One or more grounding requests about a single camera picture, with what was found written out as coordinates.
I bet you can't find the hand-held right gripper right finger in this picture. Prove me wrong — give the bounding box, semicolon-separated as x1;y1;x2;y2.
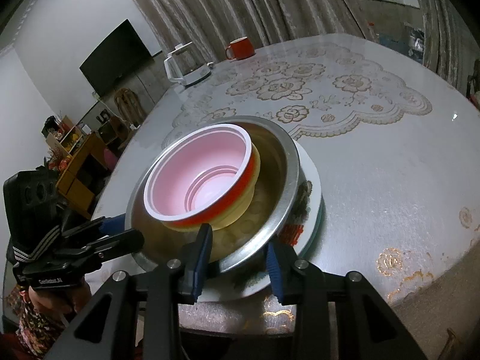
264;238;428;360

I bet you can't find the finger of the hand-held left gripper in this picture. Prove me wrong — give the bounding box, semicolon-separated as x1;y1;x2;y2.
80;229;145;262
62;214;126;242

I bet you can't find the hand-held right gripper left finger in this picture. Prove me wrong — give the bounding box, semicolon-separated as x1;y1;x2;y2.
64;223;214;360

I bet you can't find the large white plate red print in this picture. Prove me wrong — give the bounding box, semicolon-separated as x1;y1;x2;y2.
225;146;324;301

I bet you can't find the yellow plastic bowl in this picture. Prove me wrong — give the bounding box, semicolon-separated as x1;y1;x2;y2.
165;140;265;232

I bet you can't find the red bowl pink inside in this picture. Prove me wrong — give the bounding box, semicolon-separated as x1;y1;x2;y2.
143;124;259;229

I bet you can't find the stainless steel bowl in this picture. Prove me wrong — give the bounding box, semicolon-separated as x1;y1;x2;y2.
125;115;302;274

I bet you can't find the person's left forearm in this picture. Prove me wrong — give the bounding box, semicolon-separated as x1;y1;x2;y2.
15;292;72;359

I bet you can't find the person's left hand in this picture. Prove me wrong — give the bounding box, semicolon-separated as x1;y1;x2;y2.
30;285;91;312

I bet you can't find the wooden cabinet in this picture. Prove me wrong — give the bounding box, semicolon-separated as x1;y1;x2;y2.
56;131;106;211

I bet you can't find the carved wooden chair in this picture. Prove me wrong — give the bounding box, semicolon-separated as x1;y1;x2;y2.
113;88;147;132

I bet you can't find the black flat television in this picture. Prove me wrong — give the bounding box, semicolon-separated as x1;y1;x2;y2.
79;19;154;96

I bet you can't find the white electric kettle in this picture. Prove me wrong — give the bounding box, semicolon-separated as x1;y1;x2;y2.
163;42;214;86

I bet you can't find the beige lace table cloth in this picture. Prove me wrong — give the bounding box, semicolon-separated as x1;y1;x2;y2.
161;43;434;151

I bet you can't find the red mug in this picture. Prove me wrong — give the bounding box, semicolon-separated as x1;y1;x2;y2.
225;37;256;61

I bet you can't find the beige patterned curtain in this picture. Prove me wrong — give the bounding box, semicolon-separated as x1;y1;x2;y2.
412;0;480;94
116;0;368;51

